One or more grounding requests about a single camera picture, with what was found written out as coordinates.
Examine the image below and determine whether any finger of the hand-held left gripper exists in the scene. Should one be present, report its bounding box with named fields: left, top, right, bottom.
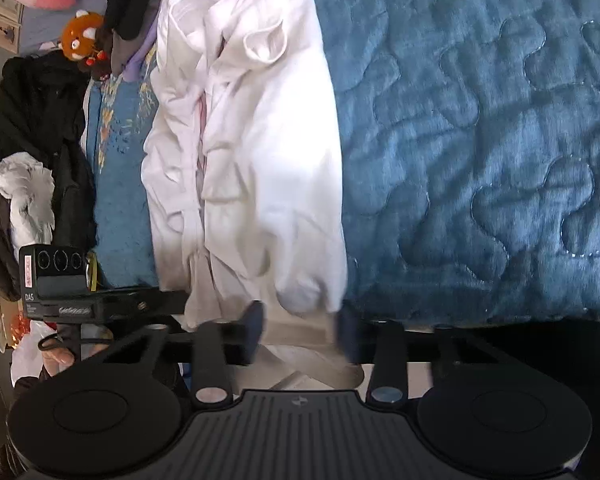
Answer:
left=147, top=287, right=190, bottom=318

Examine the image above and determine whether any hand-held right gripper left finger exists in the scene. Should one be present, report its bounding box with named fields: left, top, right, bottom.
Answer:
left=100, top=300, right=266, bottom=408

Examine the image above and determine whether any white crumpled cloth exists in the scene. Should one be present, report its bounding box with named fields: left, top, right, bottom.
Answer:
left=0, top=154, right=57, bottom=248

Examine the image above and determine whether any red panda plush toy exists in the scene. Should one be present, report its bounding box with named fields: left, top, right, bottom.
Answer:
left=60, top=9, right=112, bottom=81

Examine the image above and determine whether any white plastic bag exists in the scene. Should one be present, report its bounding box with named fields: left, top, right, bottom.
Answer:
left=7, top=317, right=63, bottom=388

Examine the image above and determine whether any folded black sweater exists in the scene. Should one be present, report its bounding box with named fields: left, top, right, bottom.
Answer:
left=102, top=0, right=178, bottom=42

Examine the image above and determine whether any person's left hand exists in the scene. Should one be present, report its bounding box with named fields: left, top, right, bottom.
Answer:
left=41, top=346, right=77, bottom=378

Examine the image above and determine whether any black jacket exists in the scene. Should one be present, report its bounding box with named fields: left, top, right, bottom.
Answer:
left=0, top=52, right=100, bottom=303

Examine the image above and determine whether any white printed t-shirt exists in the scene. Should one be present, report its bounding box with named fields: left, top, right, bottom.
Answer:
left=141, top=0, right=366, bottom=391

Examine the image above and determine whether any blue floral quilt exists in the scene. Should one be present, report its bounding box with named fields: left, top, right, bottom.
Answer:
left=82, top=0, right=600, bottom=323

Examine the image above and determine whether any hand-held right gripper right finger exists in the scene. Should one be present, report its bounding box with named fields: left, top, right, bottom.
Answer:
left=335, top=307, right=511, bottom=406

